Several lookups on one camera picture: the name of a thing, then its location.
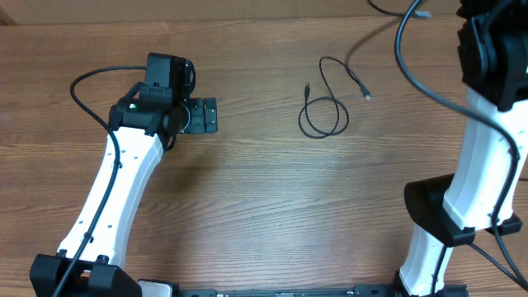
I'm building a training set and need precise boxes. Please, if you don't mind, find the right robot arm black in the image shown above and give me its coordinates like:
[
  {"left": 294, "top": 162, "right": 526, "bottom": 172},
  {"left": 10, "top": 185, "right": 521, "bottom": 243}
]
[{"left": 394, "top": 1, "right": 527, "bottom": 296}]

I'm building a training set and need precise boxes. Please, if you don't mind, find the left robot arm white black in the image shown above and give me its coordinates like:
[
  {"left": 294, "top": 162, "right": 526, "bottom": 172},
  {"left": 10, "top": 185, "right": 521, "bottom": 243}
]
[{"left": 30, "top": 53, "right": 218, "bottom": 296}]

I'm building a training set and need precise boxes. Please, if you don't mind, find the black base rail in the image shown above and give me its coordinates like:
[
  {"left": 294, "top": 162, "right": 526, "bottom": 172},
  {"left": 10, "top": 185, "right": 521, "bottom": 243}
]
[{"left": 138, "top": 280, "right": 469, "bottom": 297}]

